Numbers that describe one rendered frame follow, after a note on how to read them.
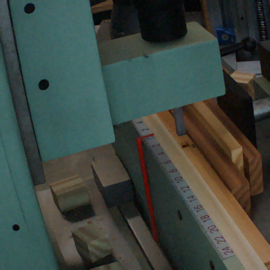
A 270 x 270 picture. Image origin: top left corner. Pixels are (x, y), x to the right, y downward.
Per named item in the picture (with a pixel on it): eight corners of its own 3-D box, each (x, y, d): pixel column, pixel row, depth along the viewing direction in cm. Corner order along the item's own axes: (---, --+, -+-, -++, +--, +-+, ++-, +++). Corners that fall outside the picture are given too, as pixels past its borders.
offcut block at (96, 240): (77, 252, 96) (71, 232, 95) (96, 241, 98) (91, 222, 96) (92, 263, 94) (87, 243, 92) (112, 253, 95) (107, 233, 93)
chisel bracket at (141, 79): (229, 107, 84) (219, 38, 80) (106, 141, 82) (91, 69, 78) (205, 82, 91) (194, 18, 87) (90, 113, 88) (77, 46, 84)
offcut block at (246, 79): (228, 101, 104) (225, 80, 103) (237, 91, 106) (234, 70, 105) (249, 104, 102) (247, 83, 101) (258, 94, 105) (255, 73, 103)
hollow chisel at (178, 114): (186, 134, 88) (180, 94, 85) (178, 136, 88) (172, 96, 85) (183, 131, 89) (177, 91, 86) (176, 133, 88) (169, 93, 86)
